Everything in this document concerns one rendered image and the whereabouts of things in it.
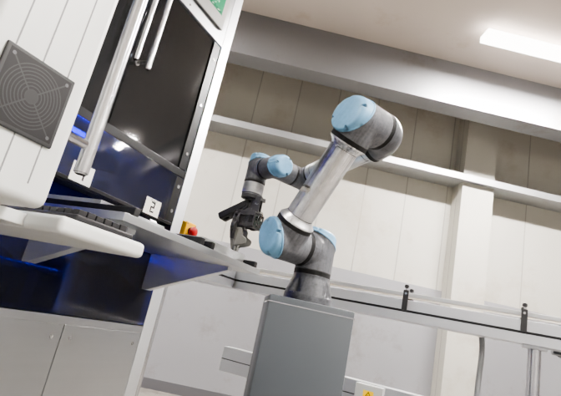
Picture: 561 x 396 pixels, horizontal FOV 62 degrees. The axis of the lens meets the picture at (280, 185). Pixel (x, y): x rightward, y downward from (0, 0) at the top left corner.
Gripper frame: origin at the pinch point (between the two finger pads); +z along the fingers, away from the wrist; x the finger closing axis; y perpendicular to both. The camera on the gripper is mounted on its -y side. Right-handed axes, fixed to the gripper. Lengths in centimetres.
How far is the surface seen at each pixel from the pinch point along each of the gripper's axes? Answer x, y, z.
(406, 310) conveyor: 82, 45, 3
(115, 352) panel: -4, -34, 41
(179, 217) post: 9.4, -34.0, -11.0
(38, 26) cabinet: -101, 21, -14
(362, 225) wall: 278, -41, -81
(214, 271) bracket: -0.5, -4.7, 8.0
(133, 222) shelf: -55, 6, 5
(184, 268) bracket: -0.5, -17.2, 9.0
